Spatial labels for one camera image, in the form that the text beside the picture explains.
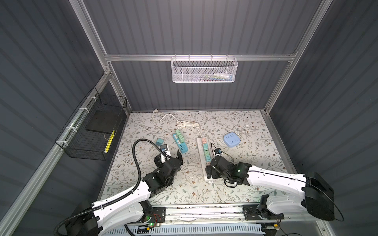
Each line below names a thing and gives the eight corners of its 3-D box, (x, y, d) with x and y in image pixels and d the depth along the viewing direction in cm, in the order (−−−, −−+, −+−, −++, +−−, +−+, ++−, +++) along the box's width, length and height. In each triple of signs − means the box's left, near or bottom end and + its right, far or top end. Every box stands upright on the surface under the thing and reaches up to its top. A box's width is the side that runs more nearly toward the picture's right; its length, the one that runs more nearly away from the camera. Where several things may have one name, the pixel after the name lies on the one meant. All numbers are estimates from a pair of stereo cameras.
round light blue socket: (224, 147, 100) (225, 145, 98) (222, 134, 107) (223, 132, 106) (241, 147, 100) (241, 145, 98) (237, 134, 107) (238, 132, 106)
